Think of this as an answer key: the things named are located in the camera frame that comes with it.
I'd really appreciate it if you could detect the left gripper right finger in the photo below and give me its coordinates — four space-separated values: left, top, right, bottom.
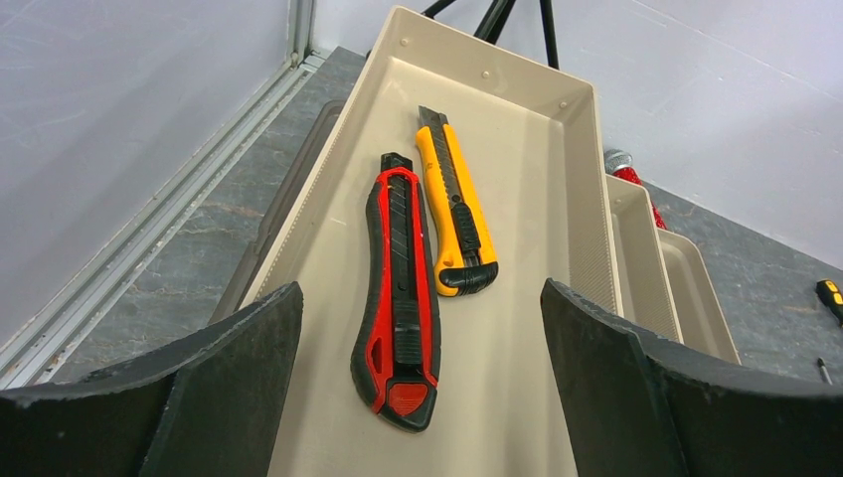
540 279 842 476

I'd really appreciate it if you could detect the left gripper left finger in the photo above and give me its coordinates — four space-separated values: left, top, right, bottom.
1 282 303 476

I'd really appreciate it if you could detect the yellow black screwdriver large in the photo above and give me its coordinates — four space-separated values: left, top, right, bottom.
816 357 833 385

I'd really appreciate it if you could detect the red black utility knife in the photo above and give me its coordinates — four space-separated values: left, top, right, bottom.
350 152 441 433

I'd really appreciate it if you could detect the orange black utility knife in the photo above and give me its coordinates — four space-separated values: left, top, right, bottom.
416 105 499 297

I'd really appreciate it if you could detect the translucent brown plastic toolbox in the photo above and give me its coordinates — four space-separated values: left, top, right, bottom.
232 7 738 476

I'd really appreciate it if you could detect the red glitter flashlight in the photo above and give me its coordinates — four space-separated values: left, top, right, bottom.
603 149 668 231

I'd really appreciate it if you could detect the aluminium frame rail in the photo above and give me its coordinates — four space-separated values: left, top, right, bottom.
1 1 314 389

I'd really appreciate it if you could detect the black camera tripod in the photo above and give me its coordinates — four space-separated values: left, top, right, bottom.
421 0 560 70

